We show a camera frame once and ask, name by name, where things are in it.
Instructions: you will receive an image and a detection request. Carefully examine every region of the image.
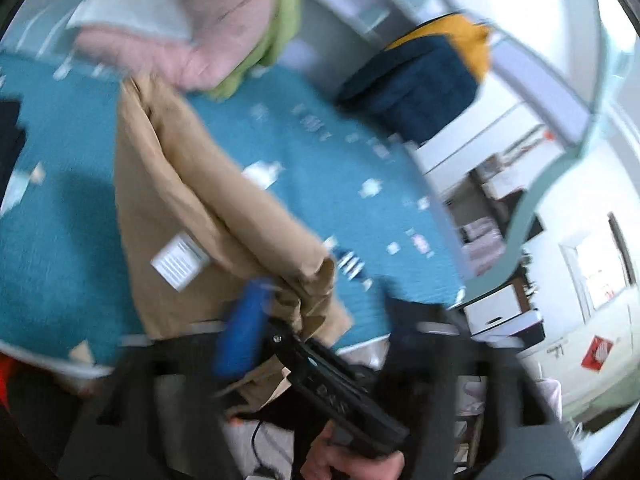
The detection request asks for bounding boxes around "green blanket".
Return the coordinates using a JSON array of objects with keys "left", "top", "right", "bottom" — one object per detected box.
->
[{"left": 205, "top": 0, "right": 302, "bottom": 101}]

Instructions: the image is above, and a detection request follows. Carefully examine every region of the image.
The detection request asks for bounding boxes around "tan padded jacket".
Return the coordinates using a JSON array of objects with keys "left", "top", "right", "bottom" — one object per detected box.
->
[{"left": 114, "top": 76, "right": 352, "bottom": 346}]

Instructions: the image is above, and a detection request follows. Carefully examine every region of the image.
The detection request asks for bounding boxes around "teal quilted bedspread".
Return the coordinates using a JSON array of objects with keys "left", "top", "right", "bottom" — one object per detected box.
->
[{"left": 1, "top": 54, "right": 463, "bottom": 365}]

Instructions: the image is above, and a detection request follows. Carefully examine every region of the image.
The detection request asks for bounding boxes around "red stool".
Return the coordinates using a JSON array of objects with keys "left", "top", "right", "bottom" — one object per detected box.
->
[{"left": 0, "top": 354, "right": 20, "bottom": 411}]

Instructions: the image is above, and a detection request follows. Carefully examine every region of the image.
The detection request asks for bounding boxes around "light blue pillow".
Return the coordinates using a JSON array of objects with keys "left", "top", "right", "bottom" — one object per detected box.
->
[{"left": 66, "top": 0, "right": 193, "bottom": 42}]

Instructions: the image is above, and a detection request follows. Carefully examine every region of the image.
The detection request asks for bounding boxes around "black garment on bed edge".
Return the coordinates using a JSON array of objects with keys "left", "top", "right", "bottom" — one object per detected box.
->
[{"left": 0, "top": 100, "right": 26, "bottom": 198}]

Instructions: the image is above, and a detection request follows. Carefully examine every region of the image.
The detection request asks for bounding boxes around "navy and yellow jacket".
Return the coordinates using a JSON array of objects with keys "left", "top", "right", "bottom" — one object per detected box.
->
[{"left": 336, "top": 13, "right": 491, "bottom": 146}]

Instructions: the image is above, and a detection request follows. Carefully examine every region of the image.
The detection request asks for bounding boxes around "person's right hand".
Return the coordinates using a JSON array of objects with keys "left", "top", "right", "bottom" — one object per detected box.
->
[{"left": 300, "top": 420, "right": 405, "bottom": 480}]

